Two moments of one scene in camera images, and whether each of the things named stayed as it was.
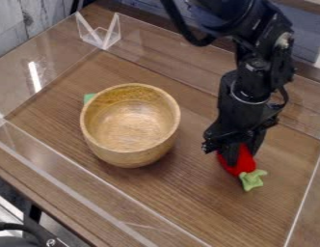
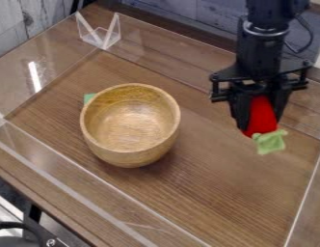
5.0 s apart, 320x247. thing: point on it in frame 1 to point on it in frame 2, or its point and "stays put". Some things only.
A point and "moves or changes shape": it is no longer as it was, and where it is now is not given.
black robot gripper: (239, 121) to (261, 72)
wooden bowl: (130, 122) stays put
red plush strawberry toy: (243, 167) moves or changes shape
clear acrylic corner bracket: (103, 38) stays put
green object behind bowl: (88, 96) stays put
